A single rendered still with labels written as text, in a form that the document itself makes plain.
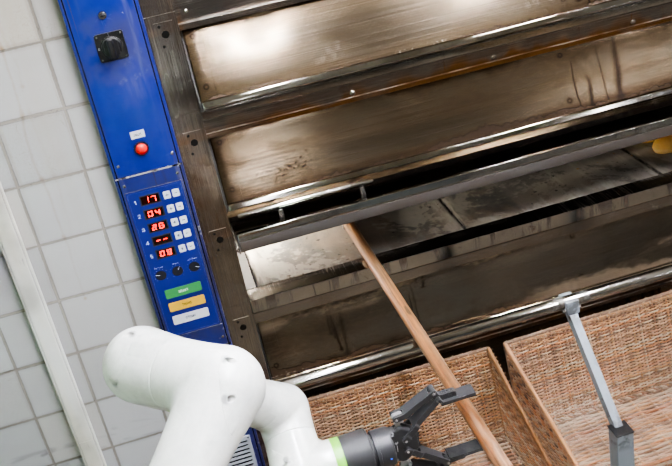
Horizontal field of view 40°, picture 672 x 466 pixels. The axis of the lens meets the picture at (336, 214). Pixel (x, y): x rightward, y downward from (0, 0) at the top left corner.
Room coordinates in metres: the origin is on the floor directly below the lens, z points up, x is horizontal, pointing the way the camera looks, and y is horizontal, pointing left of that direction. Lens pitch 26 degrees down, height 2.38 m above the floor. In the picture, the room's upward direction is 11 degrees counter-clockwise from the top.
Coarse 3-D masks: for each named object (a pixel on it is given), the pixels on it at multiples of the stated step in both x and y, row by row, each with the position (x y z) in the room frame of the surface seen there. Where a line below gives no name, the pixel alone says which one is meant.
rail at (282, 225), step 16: (624, 128) 2.04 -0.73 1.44; (640, 128) 2.04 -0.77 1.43; (656, 128) 2.04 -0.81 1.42; (576, 144) 2.01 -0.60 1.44; (592, 144) 2.02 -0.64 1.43; (512, 160) 1.99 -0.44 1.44; (528, 160) 1.99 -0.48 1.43; (448, 176) 1.97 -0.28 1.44; (464, 176) 1.96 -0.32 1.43; (480, 176) 1.97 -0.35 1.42; (400, 192) 1.94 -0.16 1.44; (416, 192) 1.94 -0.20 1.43; (336, 208) 1.92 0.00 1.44; (352, 208) 1.92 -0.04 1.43; (272, 224) 1.90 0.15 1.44; (288, 224) 1.90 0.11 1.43; (304, 224) 1.90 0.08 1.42; (240, 240) 1.88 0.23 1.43
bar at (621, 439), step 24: (600, 288) 1.78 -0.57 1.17; (624, 288) 1.78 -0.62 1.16; (528, 312) 1.74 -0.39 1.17; (552, 312) 1.75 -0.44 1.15; (576, 312) 1.75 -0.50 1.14; (432, 336) 1.72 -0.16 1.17; (456, 336) 1.71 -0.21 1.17; (576, 336) 1.72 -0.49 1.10; (360, 360) 1.68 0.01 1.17; (384, 360) 1.69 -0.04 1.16; (600, 384) 1.63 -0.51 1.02; (624, 432) 1.54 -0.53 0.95; (624, 456) 1.53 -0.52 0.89
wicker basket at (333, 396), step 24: (456, 360) 2.06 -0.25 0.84; (480, 360) 2.07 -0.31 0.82; (360, 384) 2.02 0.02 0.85; (384, 384) 2.03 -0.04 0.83; (408, 384) 2.03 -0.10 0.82; (432, 384) 2.04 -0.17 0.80; (480, 384) 2.04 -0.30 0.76; (504, 384) 1.96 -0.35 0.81; (312, 408) 2.00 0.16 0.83; (336, 408) 2.00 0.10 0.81; (360, 408) 2.00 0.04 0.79; (384, 408) 2.01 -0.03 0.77; (456, 408) 2.02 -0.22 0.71; (480, 408) 2.03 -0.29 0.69; (504, 408) 1.99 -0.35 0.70; (336, 432) 1.98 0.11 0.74; (432, 432) 2.00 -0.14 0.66; (504, 432) 2.01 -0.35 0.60; (528, 432) 1.82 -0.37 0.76; (480, 456) 1.95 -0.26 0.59; (528, 456) 1.84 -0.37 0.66
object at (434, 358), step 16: (352, 224) 2.26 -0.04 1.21; (368, 256) 2.07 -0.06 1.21; (384, 272) 1.98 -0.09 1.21; (384, 288) 1.92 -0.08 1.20; (400, 304) 1.82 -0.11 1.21; (416, 320) 1.75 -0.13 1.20; (416, 336) 1.69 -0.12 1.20; (432, 352) 1.62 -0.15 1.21; (448, 368) 1.56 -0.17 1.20; (448, 384) 1.50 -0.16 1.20; (464, 400) 1.44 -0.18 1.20; (464, 416) 1.41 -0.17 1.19; (480, 416) 1.39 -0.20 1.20; (480, 432) 1.34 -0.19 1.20; (496, 448) 1.29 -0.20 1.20; (496, 464) 1.26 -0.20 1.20
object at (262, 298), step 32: (608, 192) 2.22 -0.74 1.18; (640, 192) 2.19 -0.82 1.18; (512, 224) 2.14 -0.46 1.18; (544, 224) 2.14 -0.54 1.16; (384, 256) 2.11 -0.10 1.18; (416, 256) 2.09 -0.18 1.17; (448, 256) 2.10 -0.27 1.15; (256, 288) 2.07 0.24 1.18; (288, 288) 2.04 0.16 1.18; (320, 288) 2.05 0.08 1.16
